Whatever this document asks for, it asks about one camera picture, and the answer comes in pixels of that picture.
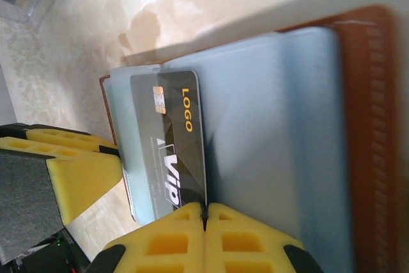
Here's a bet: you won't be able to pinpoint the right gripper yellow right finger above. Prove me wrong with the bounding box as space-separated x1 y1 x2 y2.
204 201 307 273

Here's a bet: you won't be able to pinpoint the brown card holder blue sleeves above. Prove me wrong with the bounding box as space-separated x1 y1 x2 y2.
98 4 405 273

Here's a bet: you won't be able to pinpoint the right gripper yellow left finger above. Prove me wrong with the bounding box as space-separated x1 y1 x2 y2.
89 201 206 273

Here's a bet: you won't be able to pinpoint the black VIP card gold logo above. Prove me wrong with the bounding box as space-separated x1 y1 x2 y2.
129 70 209 221

